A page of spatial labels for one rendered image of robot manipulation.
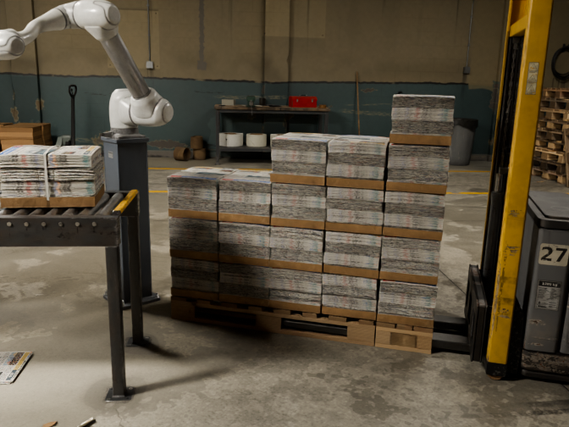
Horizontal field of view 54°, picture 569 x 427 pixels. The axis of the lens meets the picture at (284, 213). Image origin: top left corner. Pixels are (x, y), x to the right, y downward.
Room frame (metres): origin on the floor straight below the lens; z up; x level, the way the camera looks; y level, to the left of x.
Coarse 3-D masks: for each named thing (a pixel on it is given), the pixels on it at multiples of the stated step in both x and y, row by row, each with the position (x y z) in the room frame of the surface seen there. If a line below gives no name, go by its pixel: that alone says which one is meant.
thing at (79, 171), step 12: (60, 156) 2.30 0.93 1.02; (72, 156) 2.31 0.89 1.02; (84, 156) 2.31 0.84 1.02; (96, 156) 2.44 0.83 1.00; (60, 168) 2.30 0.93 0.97; (72, 168) 2.31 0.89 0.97; (84, 168) 2.32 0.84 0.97; (96, 168) 2.40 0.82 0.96; (60, 180) 2.30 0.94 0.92; (72, 180) 2.31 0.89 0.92; (84, 180) 2.32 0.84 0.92; (96, 180) 2.38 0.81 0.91; (60, 192) 2.30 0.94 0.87; (72, 192) 2.31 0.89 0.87; (84, 192) 2.32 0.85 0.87; (96, 192) 2.35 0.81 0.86
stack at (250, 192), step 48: (192, 192) 2.95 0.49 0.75; (240, 192) 2.89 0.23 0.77; (288, 192) 2.83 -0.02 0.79; (336, 192) 2.77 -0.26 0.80; (384, 192) 2.76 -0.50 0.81; (192, 240) 2.95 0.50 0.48; (240, 240) 2.88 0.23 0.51; (288, 240) 2.82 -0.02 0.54; (336, 240) 2.76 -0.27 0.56; (192, 288) 2.96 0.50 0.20; (240, 288) 2.88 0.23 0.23; (288, 288) 2.82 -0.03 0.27; (336, 288) 2.75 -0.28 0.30; (336, 336) 2.76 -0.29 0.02
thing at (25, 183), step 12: (0, 156) 2.26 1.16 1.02; (12, 156) 2.27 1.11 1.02; (24, 156) 2.27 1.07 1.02; (36, 156) 2.28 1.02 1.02; (0, 168) 2.26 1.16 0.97; (12, 168) 2.27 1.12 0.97; (24, 168) 2.28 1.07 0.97; (36, 168) 2.29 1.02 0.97; (12, 180) 2.27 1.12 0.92; (24, 180) 2.28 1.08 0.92; (36, 180) 2.28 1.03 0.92; (12, 192) 2.27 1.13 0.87; (24, 192) 2.28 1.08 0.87; (36, 192) 2.29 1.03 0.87
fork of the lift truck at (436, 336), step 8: (288, 320) 2.84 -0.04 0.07; (296, 320) 2.84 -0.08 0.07; (304, 320) 2.84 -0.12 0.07; (304, 328) 2.81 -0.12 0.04; (312, 328) 2.80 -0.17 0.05; (320, 328) 2.79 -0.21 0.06; (328, 328) 2.78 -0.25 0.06; (336, 328) 2.77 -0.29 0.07; (344, 328) 2.76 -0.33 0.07; (440, 336) 2.68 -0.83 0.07; (448, 336) 2.68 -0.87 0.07; (456, 336) 2.69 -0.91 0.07; (464, 336) 2.69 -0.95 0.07; (432, 344) 2.65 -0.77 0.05; (440, 344) 2.64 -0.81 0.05; (448, 344) 2.63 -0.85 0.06; (456, 344) 2.62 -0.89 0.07; (464, 344) 2.61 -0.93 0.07
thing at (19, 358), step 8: (0, 352) 2.51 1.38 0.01; (8, 352) 2.51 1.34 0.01; (16, 352) 2.51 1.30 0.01; (24, 352) 2.51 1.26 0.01; (32, 352) 2.52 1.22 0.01; (0, 360) 2.44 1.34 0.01; (8, 360) 2.44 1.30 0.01; (16, 360) 2.44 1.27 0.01; (24, 360) 2.44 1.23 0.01; (0, 368) 2.37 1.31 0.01; (8, 368) 2.37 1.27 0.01; (16, 368) 2.37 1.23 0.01; (0, 376) 2.29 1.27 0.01; (8, 376) 2.29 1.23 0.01
